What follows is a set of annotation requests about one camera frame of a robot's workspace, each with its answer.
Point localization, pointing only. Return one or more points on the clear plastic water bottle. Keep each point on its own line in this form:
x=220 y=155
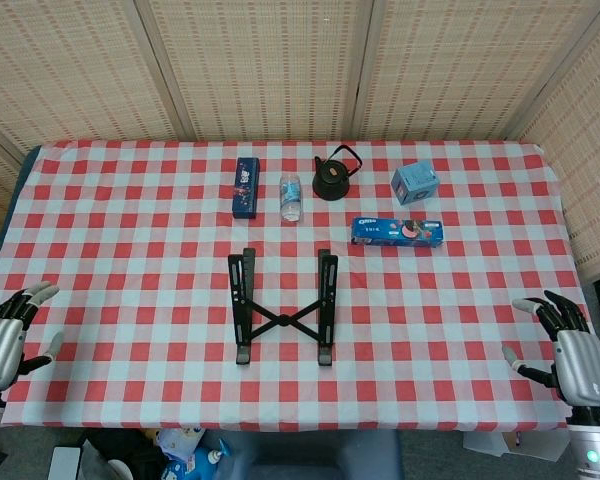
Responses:
x=291 y=197

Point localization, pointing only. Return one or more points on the dark blue stool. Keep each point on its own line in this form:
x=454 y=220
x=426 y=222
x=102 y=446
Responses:
x=320 y=457

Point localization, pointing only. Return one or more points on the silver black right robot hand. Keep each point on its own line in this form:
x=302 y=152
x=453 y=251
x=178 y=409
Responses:
x=580 y=360

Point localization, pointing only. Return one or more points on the black bag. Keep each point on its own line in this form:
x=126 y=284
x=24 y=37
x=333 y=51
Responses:
x=125 y=450

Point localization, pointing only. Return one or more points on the blue Oreo cookie box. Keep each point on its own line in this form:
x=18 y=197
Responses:
x=380 y=233

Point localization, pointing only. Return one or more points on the black folding laptop stand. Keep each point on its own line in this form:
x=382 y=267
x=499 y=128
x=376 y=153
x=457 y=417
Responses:
x=283 y=320

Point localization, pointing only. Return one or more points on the red white checkered tablecloth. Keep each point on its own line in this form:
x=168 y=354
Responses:
x=480 y=280

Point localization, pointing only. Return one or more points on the blue printed plastic bag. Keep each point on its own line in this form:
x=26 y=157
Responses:
x=190 y=460

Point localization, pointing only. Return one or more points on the black cast iron kettle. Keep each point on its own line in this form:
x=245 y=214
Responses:
x=331 y=186

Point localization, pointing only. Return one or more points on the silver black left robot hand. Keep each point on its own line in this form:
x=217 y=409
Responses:
x=0 y=345

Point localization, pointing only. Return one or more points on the light blue cube box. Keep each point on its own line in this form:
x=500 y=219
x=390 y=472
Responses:
x=415 y=182

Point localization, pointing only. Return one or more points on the small white box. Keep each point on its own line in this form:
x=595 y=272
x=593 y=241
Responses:
x=64 y=465

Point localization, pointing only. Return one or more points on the dark blue rectangular box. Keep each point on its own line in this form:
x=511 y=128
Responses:
x=246 y=192

